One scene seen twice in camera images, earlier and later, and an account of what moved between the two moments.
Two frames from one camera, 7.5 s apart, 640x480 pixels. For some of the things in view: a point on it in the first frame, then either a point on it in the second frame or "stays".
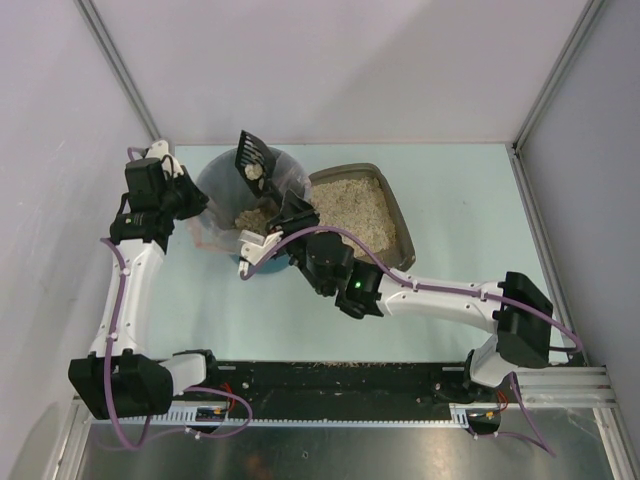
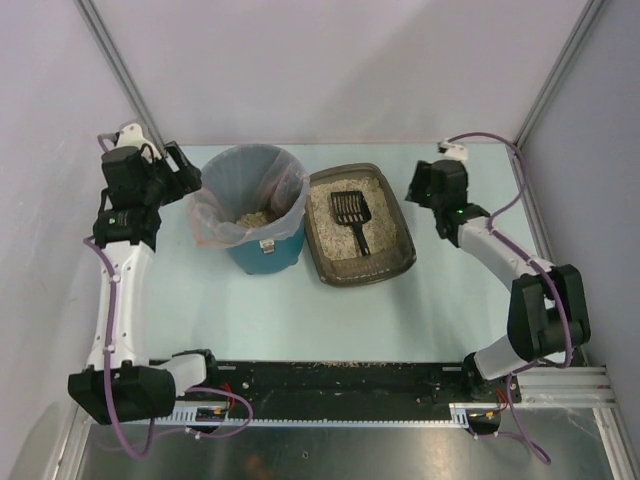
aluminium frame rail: [566, 387] stays
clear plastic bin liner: [232, 207] stays
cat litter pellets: [357, 205] stays
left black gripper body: [191, 197] to [175, 167]
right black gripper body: [293, 217] to [420, 182]
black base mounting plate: [293, 391] stays
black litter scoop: [254, 162] to [351, 207]
